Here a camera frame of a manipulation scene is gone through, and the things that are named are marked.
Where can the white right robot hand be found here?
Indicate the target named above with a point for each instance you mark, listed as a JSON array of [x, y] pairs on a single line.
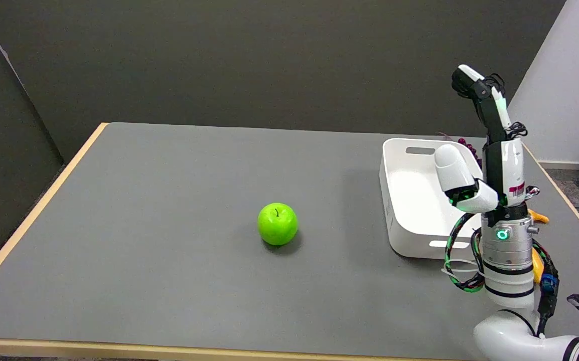
[[505, 165]]

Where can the green apple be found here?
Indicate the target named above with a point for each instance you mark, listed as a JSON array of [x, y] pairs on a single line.
[[277, 224]]

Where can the dark red grape bunch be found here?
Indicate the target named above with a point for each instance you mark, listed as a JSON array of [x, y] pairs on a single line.
[[470, 149]]

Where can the orange banana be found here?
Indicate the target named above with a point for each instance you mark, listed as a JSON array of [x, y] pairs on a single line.
[[538, 250]]

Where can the white plastic bin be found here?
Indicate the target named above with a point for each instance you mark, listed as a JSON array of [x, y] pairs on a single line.
[[415, 200]]

